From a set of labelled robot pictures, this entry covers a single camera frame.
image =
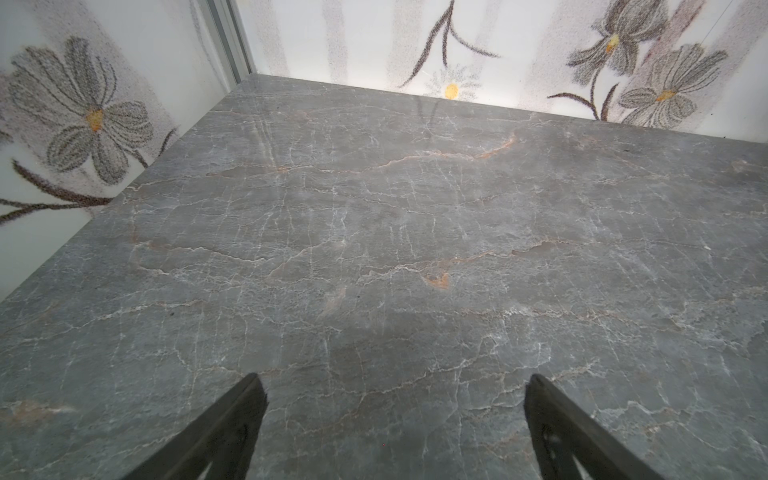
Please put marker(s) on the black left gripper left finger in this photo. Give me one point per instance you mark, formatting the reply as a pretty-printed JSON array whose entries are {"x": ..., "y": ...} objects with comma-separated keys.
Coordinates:
[{"x": 218, "y": 444}]

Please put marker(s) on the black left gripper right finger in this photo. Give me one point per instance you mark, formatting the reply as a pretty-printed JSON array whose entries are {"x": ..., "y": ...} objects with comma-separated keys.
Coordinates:
[{"x": 567, "y": 441}]

